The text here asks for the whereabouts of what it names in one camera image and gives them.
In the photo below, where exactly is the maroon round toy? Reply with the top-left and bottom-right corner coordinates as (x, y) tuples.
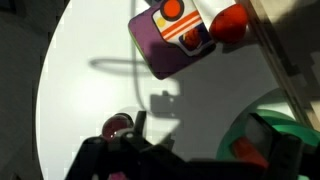
(101, 113), (135, 143)

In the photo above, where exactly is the orange block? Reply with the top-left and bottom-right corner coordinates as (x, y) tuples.
(232, 136), (270, 169)

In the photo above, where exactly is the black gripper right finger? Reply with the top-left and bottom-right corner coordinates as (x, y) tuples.
(244, 112), (320, 180)

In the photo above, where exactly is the magenta cube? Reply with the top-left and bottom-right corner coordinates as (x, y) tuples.
(111, 171), (128, 180)

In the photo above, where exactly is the green plastic bowl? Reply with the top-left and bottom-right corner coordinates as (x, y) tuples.
(215, 88), (320, 168)

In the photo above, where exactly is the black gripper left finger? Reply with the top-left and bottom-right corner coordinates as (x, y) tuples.
(64, 110), (188, 180)

